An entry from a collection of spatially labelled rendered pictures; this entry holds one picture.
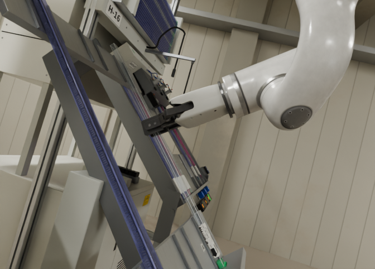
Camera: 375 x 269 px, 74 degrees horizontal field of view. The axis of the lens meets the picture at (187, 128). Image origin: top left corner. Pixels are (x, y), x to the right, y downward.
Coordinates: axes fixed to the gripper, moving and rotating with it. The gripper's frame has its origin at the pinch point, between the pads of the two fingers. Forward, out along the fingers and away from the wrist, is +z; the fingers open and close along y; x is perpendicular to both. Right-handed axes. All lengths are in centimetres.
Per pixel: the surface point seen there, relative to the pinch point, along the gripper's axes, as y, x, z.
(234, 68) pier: -224, -90, -31
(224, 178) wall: -242, 20, 21
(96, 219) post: 12.2, 14.0, 9.3
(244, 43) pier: -224, -114, -51
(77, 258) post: 13.9, 18.5, 12.5
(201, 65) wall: -231, -113, 2
